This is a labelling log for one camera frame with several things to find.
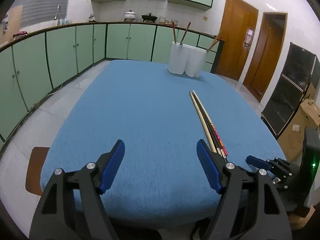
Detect wooden door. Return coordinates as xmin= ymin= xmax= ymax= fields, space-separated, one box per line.
xmin=216 ymin=0 xmax=258 ymax=81
xmin=243 ymin=12 xmax=287 ymax=101

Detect beige wooden chopstick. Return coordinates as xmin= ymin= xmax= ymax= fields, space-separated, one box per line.
xmin=189 ymin=91 xmax=217 ymax=153

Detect black glass cabinet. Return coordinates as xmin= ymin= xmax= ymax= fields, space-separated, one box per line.
xmin=261 ymin=43 xmax=319 ymax=138

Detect black chopstick gold band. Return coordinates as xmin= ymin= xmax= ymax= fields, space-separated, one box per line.
xmin=189 ymin=90 xmax=228 ymax=163

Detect white cooking pot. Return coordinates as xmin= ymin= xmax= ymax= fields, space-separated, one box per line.
xmin=124 ymin=10 xmax=136 ymax=22

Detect grey window blind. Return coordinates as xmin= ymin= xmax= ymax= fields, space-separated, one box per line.
xmin=12 ymin=0 xmax=68 ymax=27

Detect blue tablecloth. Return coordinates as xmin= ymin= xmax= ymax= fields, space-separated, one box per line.
xmin=41 ymin=60 xmax=284 ymax=228

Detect red patterned chopstick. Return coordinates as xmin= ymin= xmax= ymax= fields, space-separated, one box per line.
xmin=192 ymin=90 xmax=228 ymax=161

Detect green lower kitchen cabinets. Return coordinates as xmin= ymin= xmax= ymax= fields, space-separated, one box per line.
xmin=1 ymin=22 xmax=223 ymax=143

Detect black wok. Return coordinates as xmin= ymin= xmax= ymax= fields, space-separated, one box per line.
xmin=142 ymin=13 xmax=158 ymax=23

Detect sink faucet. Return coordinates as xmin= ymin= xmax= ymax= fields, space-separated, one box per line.
xmin=54 ymin=4 xmax=61 ymax=26

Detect cardboard box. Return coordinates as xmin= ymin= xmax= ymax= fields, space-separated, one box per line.
xmin=277 ymin=84 xmax=319 ymax=162

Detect white twin utensil holder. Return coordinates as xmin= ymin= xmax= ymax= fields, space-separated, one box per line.
xmin=168 ymin=42 xmax=208 ymax=78

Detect brown wooden stool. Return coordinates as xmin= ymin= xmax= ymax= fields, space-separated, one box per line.
xmin=25 ymin=147 xmax=50 ymax=196

